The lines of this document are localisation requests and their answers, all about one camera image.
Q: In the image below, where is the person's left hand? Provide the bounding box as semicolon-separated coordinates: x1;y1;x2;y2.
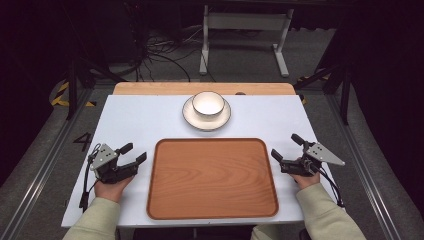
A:
93;175;135;204

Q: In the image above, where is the wooden tray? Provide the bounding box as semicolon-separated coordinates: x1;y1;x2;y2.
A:
146;137;280;221

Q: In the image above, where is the white bowl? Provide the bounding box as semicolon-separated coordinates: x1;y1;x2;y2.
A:
191;90;226;118

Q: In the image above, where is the left hand-held gripper cable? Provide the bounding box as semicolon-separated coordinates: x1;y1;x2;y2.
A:
78;142;102;213

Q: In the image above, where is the white plate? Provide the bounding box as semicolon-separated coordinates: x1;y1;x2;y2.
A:
181;95;232;132

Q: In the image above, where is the hand-held gripper cable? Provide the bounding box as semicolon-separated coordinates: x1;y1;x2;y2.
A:
78;142;102;213
314;165;346;209

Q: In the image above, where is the aluminium floor rail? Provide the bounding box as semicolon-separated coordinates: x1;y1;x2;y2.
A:
0;87;95;240
324;94;403;240

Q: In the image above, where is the black tripod stand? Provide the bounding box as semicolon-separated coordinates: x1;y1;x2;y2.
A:
63;49;128;121
293;59;352;126

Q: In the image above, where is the white metal stand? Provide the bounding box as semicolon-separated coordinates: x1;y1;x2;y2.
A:
198;4;295;79

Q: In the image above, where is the right hand-held gripper cable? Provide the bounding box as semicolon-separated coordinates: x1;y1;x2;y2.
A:
314;165;346;209

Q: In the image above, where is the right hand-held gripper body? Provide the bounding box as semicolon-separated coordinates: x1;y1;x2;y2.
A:
279;141;346;178

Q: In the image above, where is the person's right hand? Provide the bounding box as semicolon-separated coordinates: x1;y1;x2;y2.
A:
292;172;322;191

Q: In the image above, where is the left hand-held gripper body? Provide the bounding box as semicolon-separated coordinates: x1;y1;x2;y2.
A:
89;143;139;185

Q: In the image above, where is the black cable bundle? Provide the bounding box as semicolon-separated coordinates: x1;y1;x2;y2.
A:
109;24;216;83

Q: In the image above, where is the yellow black floor tape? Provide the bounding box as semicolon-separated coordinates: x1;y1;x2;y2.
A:
49;81;98;109
297;74;332;106

